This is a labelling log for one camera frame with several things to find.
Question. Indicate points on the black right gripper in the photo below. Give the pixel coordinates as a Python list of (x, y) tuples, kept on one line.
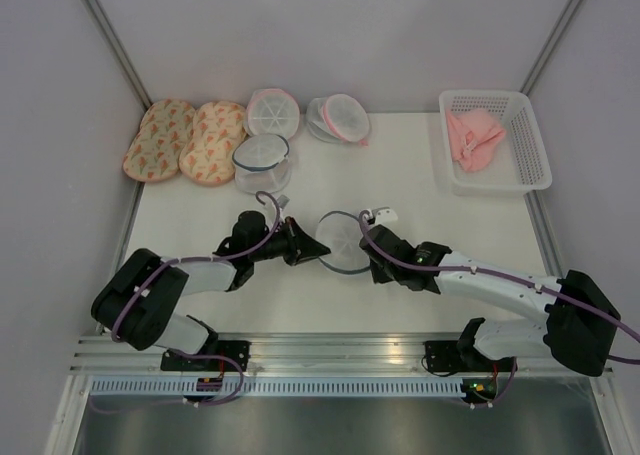
[(378, 274)]

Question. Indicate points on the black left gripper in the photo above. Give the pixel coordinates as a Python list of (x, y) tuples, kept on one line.
[(301, 246)]

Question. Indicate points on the blue-trimmed mesh laundry bag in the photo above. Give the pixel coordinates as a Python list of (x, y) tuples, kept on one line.
[(340, 232)]

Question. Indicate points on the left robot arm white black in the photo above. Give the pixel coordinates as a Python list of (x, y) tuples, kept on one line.
[(138, 304)]

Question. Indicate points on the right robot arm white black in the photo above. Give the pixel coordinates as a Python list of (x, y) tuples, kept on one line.
[(568, 319)]

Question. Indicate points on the pink bra in basket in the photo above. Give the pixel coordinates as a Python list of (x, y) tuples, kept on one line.
[(473, 138)]

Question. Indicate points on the right floral bra pad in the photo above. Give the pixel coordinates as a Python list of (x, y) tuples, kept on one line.
[(217, 132)]

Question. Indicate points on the floral bra pad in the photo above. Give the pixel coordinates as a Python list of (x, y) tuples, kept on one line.
[(217, 132), (165, 129)]

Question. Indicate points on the pink-trimmed mesh bag tilted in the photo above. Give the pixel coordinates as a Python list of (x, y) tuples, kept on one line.
[(338, 119)]

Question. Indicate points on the pink-trimmed mesh bag upright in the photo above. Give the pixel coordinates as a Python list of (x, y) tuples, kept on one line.
[(272, 111)]

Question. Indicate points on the left floral bra pad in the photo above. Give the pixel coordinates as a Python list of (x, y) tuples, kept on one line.
[(165, 129)]

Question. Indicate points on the white perforated plastic basket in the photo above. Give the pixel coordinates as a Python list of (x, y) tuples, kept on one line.
[(520, 163)]

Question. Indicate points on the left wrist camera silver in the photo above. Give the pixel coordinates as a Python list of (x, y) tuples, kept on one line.
[(282, 202)]

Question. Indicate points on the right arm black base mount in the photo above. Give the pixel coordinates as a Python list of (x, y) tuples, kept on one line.
[(447, 357)]

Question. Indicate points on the aluminium front rail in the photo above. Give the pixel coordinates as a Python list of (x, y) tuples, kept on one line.
[(306, 354)]

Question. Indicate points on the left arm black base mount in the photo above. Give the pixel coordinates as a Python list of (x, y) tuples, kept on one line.
[(215, 356)]

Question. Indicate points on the white slotted cable duct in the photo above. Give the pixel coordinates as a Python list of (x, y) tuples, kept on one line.
[(454, 387)]

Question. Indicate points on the right aluminium corner post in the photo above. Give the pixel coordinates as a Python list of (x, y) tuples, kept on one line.
[(559, 30)]

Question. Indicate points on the aluminium corner post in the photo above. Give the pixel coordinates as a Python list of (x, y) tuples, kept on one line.
[(559, 30), (100, 18)]

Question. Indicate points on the left aluminium corner post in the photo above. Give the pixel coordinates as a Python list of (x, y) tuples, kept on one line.
[(100, 18)]

